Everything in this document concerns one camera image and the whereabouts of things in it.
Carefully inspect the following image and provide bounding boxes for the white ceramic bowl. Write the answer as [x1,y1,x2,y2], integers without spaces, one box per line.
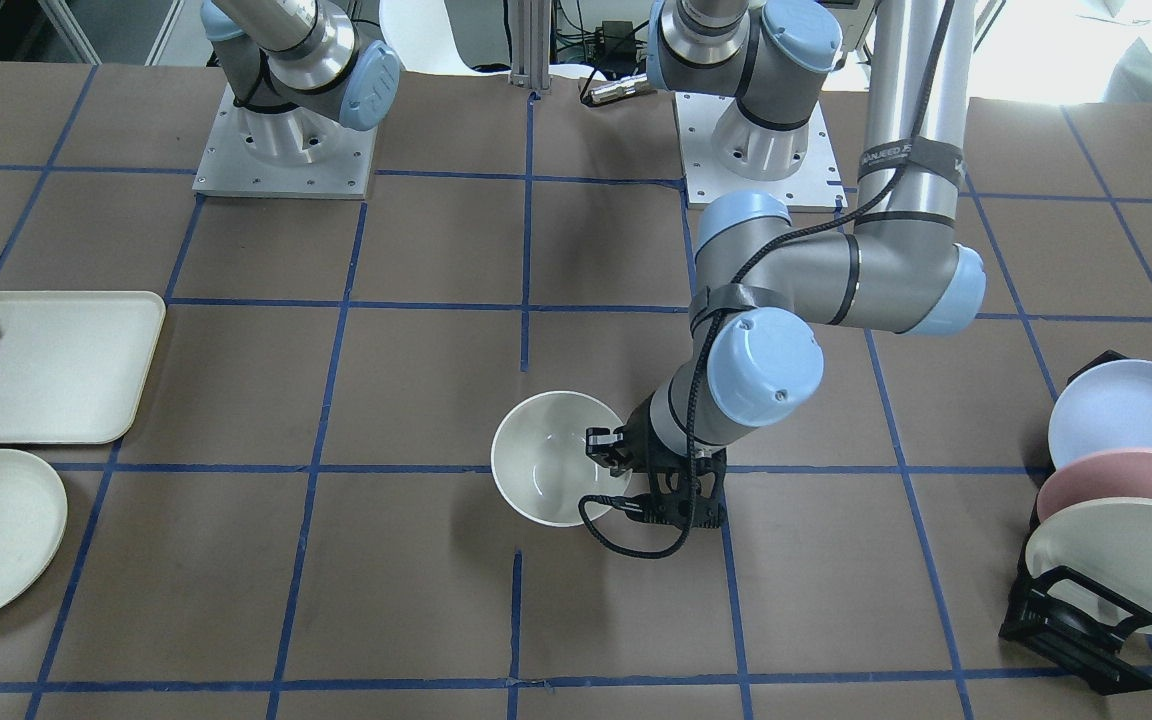
[492,391,628,526]

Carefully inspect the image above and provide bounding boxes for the pink plate in rack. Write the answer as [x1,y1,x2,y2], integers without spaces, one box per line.
[1036,448,1152,521]

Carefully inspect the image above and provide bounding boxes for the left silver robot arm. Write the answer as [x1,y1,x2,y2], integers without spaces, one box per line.
[586,1,986,473]

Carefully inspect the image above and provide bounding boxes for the white rectangular tray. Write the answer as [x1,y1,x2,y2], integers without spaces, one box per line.
[0,290,166,445]

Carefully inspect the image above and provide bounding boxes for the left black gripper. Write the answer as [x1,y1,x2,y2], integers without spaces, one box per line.
[585,395,689,477]

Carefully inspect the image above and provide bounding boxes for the aluminium frame post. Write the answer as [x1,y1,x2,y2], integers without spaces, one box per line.
[503,0,553,96]

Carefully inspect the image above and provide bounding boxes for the blue plate in rack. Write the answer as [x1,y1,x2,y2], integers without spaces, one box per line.
[1047,359,1152,468]

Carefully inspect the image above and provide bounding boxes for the black plate rack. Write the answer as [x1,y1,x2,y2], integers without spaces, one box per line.
[998,350,1152,695]

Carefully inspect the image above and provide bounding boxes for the beige plate in rack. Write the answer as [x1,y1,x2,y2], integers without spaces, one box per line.
[1024,497,1152,632]

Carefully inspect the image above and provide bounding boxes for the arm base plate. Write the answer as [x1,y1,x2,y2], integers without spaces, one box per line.
[675,94,846,211]
[192,88,378,200]

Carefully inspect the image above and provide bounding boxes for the white chair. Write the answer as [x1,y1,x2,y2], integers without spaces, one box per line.
[378,1,509,76]

